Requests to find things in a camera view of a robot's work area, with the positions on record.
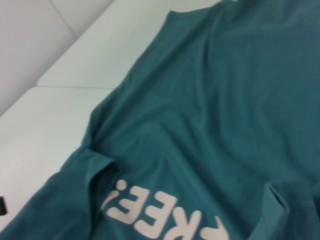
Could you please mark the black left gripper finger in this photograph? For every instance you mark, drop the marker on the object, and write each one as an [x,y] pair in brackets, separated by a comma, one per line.
[3,206]

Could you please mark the teal t-shirt with FREE print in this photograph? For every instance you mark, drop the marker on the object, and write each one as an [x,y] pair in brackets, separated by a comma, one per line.
[200,112]

